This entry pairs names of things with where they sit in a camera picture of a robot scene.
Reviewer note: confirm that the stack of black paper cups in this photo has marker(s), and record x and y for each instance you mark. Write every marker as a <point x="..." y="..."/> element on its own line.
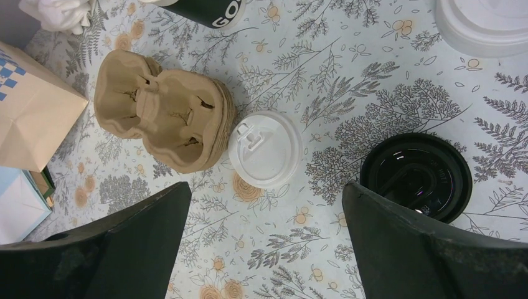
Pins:
<point x="214" y="14"/>

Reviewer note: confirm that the stack of white lids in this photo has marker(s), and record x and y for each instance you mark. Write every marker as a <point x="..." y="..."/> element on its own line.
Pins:
<point x="483" y="28"/>

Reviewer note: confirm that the white cloth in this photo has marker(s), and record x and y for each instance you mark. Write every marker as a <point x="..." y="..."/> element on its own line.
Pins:
<point x="68" y="16"/>

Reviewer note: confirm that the stack of brown cup carriers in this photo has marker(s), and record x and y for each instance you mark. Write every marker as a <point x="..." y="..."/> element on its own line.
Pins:
<point x="183" y="118"/>

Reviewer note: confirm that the white coffee lid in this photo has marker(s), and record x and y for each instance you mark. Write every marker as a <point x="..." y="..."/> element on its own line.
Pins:
<point x="265" y="149"/>

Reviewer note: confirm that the green paper bag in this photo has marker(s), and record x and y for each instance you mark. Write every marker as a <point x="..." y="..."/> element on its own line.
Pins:
<point x="45" y="185"/>

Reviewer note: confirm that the floral tablecloth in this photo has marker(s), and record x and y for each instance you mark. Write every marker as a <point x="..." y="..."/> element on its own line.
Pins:
<point x="348" y="74"/>

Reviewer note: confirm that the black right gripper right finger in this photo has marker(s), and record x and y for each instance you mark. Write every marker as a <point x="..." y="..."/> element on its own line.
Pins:
<point x="401" y="253"/>

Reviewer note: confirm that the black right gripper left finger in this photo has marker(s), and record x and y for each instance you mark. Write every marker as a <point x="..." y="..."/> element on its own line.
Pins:
<point x="127" y="254"/>

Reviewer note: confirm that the blue checkered paper bag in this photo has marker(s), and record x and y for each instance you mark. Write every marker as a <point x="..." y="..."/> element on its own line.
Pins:
<point x="38" y="109"/>

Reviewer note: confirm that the black coffee lid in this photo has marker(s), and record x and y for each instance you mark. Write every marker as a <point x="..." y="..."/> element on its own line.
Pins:
<point x="421" y="172"/>

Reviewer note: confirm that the light blue paper bag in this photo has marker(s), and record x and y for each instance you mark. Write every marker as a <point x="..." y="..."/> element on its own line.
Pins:
<point x="23" y="207"/>

